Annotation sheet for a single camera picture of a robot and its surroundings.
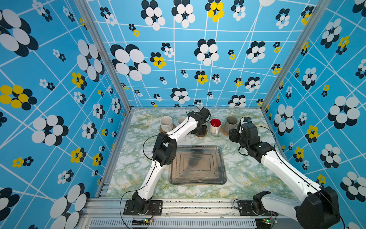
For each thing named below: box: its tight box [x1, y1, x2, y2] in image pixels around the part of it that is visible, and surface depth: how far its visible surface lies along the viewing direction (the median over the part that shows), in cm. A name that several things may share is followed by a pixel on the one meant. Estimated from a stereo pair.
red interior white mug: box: [209, 117, 223, 136], surface depth 101 cm
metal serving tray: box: [168, 145, 227, 185], surface depth 91 cm
